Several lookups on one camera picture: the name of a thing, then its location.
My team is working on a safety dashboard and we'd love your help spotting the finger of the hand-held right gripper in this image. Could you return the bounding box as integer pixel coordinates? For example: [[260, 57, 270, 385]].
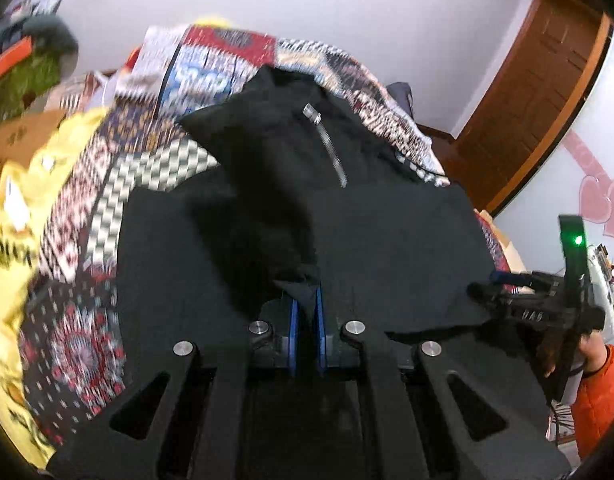
[[490, 270, 558, 293], [466, 282, 528, 325]]

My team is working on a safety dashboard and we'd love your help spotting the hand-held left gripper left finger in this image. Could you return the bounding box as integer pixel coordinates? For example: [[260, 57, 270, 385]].
[[47, 296, 301, 480]]

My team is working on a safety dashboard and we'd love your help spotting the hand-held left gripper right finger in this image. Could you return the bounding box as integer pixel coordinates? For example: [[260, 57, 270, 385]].
[[312, 285, 573, 480]]

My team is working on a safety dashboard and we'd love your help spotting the black zip jacket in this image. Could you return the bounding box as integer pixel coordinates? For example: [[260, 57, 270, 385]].
[[47, 64, 550, 466]]

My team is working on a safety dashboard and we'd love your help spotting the person's right hand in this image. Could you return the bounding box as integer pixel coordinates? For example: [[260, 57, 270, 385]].
[[578, 332, 609, 375]]

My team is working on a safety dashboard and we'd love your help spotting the brown wooden door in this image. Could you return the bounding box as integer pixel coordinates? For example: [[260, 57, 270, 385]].
[[452, 0, 614, 217]]

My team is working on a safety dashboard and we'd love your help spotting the dark grey pillow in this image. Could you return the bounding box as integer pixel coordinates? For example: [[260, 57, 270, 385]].
[[387, 81, 419, 117]]

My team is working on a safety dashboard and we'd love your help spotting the patchwork printed blanket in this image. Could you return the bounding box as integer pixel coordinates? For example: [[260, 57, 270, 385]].
[[17, 24, 530, 448]]

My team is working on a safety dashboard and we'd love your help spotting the yellow printed blanket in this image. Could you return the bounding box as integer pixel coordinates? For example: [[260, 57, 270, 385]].
[[0, 107, 112, 468]]

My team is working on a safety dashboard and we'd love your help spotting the striped patchwork cloth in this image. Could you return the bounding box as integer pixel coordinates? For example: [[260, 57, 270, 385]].
[[51, 71, 118, 112]]

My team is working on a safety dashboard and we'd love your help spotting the brown cardboard box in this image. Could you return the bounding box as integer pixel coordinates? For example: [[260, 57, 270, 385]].
[[0, 109, 68, 206]]

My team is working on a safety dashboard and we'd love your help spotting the grey cushion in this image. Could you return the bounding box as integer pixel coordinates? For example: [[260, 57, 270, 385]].
[[24, 12, 80, 57]]

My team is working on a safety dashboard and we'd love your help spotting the orange box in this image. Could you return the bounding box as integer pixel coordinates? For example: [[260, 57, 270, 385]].
[[0, 37, 36, 84]]

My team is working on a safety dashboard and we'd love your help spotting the pink heart wall sticker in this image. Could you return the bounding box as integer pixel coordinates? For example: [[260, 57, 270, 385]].
[[562, 130, 614, 242]]

